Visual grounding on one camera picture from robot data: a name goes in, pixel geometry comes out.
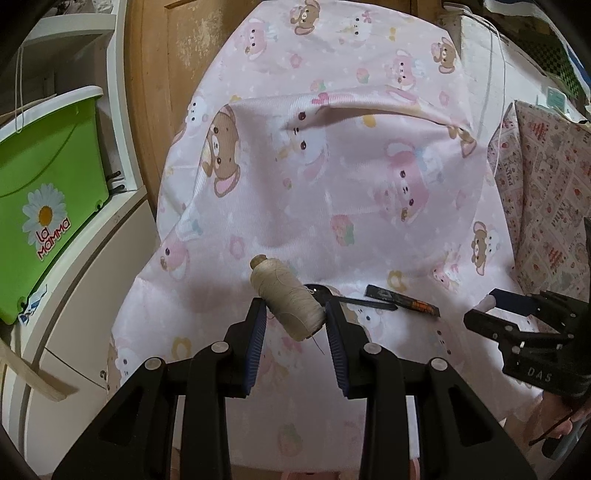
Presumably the black orange utility knife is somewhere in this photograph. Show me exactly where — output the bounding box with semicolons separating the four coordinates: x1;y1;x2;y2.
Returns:
366;285;441;317

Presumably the green bin with daisy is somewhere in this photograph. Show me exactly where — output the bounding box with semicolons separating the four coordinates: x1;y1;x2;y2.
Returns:
0;85;112;324

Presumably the pink cartoon printed cloth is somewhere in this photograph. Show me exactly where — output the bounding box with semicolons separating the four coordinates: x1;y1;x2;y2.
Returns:
106;0;546;480

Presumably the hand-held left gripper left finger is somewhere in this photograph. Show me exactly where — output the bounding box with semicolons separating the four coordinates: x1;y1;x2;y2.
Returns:
51;298;269;480

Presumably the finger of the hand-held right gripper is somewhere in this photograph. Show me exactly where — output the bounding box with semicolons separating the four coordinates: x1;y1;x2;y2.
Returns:
488;288;546;319
463;308;522;344

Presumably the white cord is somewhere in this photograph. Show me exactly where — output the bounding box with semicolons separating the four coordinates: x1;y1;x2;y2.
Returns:
459;11;509;178

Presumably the person's right hand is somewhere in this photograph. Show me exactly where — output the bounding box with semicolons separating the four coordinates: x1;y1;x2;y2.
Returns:
547;401;587;444

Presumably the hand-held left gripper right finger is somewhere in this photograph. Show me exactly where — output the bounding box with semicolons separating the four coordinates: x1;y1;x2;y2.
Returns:
324;299;532;480

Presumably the beige thread spool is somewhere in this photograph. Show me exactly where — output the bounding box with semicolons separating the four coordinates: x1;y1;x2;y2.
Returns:
249;255;326;342

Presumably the white cabinet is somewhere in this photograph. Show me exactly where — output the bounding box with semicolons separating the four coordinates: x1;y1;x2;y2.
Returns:
0;14;160;462

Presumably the white box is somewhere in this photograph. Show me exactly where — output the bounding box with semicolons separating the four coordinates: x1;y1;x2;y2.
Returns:
438;4;591;139

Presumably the green checkered cloth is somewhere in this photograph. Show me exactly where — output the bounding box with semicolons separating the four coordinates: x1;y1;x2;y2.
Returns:
531;23;587;97

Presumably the wooden stick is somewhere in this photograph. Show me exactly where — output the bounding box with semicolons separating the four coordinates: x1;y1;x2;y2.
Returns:
0;342;79;402

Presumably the strawberry patterned cloth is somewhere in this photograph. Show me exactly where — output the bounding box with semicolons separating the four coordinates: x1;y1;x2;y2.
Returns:
487;99;591;296

